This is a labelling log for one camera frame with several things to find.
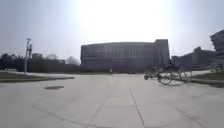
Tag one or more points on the large dark curved building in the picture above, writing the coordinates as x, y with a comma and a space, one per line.
123, 55

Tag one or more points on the grey slab pavement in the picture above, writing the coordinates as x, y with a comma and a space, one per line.
110, 103

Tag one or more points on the bicycle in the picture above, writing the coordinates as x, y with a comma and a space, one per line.
165, 78

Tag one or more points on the manhole cover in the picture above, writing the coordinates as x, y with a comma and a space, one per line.
54, 87

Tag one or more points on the row of trees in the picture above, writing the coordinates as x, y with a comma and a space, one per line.
43, 64

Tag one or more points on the pale lamp pole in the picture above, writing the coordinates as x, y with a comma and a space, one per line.
26, 56

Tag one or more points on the grass strip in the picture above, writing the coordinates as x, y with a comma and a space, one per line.
210, 76
20, 77

